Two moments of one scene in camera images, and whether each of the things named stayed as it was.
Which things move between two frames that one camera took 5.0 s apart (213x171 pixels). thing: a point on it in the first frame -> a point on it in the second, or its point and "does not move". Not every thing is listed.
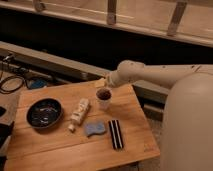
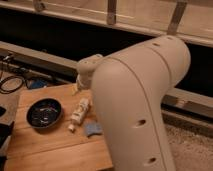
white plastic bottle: (78, 115) does not move
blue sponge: (94, 127) does not move
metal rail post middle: (111, 12) does not move
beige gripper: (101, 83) -> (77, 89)
